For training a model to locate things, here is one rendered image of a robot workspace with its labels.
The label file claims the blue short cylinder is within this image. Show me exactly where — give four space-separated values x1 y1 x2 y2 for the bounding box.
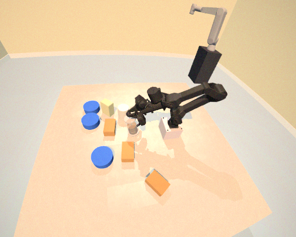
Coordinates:
81 113 100 130
91 146 113 169
83 100 100 114

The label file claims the cream cylinder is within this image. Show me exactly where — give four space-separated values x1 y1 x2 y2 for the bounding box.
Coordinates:
118 104 129 120

